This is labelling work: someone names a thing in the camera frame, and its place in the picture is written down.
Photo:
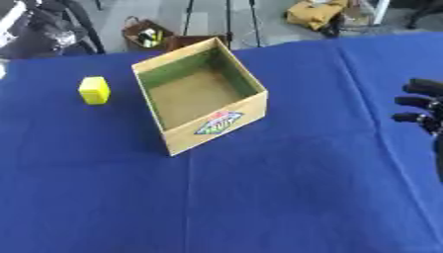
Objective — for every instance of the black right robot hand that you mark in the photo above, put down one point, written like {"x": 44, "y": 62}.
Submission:
{"x": 426, "y": 104}

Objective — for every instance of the tan cardboard box green inside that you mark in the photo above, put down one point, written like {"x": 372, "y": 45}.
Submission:
{"x": 199, "y": 94}

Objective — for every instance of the brown cardboard box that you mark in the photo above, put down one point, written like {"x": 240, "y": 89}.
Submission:
{"x": 190, "y": 41}

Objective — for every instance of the yellow cloth bag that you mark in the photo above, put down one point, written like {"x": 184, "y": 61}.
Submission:
{"x": 316, "y": 14}

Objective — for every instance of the black tripod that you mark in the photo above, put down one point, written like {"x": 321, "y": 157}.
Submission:
{"x": 226, "y": 19}

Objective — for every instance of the brown open bag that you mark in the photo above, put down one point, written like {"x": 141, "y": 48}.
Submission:
{"x": 145, "y": 35}

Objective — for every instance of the yellow rectangular block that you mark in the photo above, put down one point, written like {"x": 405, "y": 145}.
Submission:
{"x": 94, "y": 90}

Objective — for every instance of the black office chair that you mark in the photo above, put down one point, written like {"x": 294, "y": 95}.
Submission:
{"x": 49, "y": 28}

